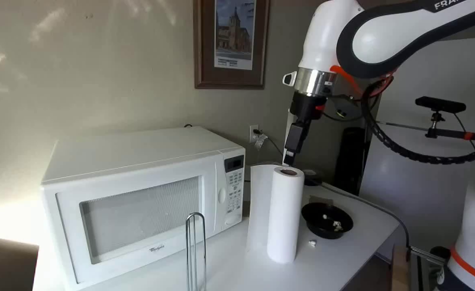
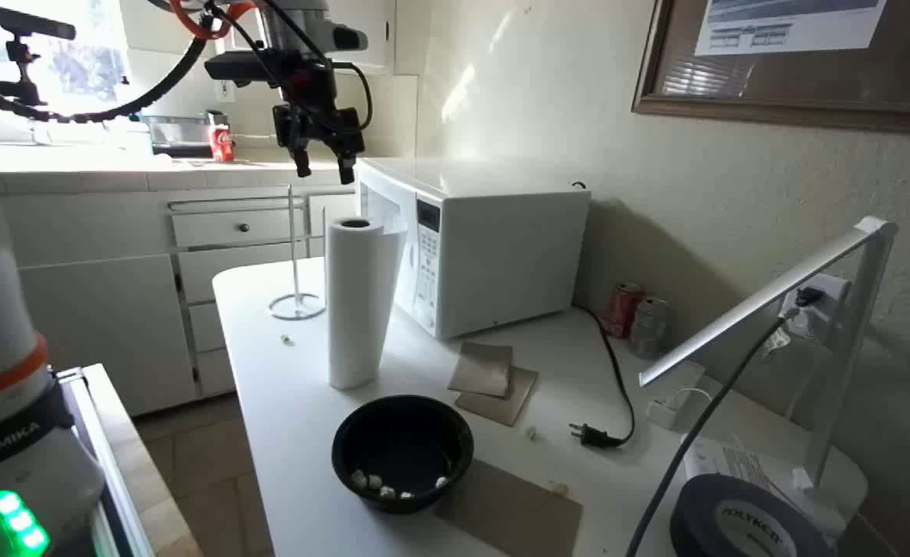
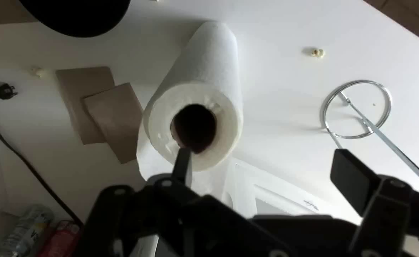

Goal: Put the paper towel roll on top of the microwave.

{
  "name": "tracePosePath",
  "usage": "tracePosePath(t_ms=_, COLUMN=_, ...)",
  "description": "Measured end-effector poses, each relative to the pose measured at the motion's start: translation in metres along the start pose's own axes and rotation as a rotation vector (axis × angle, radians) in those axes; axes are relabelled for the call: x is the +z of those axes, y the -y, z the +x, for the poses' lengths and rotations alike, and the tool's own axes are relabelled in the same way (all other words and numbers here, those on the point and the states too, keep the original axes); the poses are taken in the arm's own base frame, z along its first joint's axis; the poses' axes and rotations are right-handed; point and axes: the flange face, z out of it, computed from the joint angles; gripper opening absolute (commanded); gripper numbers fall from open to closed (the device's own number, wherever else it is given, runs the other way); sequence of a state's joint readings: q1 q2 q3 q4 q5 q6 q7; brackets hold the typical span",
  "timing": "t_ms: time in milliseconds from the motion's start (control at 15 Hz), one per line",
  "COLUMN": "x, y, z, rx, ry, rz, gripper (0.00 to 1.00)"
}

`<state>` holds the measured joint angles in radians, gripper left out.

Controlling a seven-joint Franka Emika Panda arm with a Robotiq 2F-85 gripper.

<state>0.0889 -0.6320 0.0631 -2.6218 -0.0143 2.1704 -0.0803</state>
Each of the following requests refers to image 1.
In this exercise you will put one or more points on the wall power outlet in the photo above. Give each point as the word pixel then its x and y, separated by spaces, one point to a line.
pixel 257 136

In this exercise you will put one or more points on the black bowl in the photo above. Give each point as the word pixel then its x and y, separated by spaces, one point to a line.
pixel 326 220

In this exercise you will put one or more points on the black tape roll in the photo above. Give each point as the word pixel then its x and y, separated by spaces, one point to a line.
pixel 312 178

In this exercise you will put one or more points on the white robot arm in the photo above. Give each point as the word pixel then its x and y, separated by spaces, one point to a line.
pixel 352 42

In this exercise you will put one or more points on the white paper towel roll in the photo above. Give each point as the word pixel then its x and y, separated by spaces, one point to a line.
pixel 284 211

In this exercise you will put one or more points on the white microwave oven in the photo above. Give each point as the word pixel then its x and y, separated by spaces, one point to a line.
pixel 116 203

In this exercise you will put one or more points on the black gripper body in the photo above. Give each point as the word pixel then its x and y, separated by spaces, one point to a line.
pixel 305 110

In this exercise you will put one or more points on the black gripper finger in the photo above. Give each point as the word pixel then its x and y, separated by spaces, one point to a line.
pixel 287 157

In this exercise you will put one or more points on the black tall speaker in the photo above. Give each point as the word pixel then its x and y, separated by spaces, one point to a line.
pixel 349 160

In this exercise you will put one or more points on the framed building picture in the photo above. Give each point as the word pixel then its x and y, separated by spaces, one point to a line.
pixel 229 44

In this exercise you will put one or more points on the black camera on stand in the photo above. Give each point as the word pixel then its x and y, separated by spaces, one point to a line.
pixel 428 117

